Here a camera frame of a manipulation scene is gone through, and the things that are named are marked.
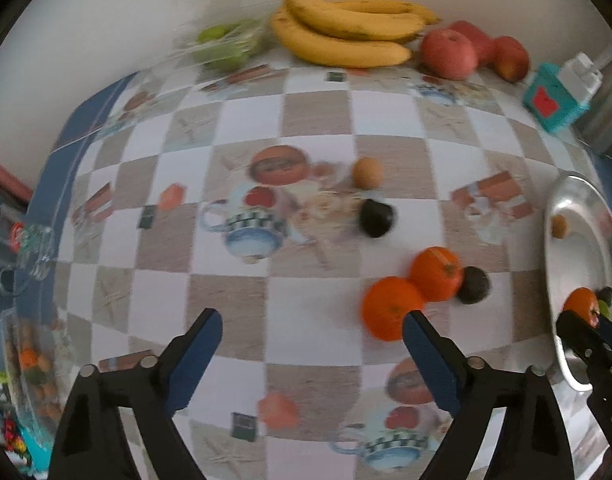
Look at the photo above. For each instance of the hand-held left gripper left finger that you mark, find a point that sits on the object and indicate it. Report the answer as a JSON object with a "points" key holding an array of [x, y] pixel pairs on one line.
{"points": [[196, 355]]}

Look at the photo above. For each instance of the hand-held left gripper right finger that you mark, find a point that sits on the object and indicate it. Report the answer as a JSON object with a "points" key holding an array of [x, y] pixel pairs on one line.
{"points": [[433, 360]]}

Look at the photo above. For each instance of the small green mango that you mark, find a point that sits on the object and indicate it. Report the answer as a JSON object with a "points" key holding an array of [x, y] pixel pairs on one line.
{"points": [[605, 308]]}

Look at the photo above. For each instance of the orange mandarin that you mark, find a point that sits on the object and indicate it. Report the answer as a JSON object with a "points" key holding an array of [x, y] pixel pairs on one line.
{"points": [[581, 302], [388, 307], [438, 273]]}

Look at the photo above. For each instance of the dark plum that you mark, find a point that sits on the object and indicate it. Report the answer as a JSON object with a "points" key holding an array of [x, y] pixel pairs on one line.
{"points": [[473, 285], [378, 217], [606, 292]]}

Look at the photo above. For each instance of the round metal plate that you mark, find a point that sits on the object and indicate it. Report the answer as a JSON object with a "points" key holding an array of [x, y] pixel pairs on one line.
{"points": [[581, 250]]}

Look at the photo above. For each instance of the small brown round fruit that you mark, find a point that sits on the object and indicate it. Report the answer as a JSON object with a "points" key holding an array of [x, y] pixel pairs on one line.
{"points": [[559, 226], [367, 172]]}

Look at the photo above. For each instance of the clear plastic fruit container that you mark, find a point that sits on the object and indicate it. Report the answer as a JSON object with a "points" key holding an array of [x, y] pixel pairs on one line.
{"points": [[31, 360]]}

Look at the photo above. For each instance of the colourful toy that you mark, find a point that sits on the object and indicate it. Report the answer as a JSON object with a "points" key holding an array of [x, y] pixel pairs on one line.
{"points": [[13, 435]]}

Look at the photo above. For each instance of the clear glass mug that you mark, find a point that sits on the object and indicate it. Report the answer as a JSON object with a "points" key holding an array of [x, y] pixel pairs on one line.
{"points": [[28, 245]]}

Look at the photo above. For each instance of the teal box with red label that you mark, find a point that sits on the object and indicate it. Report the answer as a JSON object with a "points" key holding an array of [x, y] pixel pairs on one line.
{"points": [[553, 102]]}

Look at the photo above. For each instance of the checkered printed tablecloth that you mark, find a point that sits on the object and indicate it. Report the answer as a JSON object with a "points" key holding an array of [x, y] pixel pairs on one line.
{"points": [[311, 120]]}

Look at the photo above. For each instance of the pink tube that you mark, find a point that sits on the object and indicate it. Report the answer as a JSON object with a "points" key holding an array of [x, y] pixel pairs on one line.
{"points": [[6, 175]]}

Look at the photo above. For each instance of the red apple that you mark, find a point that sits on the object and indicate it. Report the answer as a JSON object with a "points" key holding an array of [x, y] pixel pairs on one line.
{"points": [[511, 57], [481, 40], [448, 52]]}

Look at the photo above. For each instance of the plastic bag of green fruit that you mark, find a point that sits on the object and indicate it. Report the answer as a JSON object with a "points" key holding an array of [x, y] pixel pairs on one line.
{"points": [[226, 45]]}

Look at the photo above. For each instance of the yellow banana bunch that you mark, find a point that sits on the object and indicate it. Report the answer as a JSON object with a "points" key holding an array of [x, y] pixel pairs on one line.
{"points": [[346, 25]]}

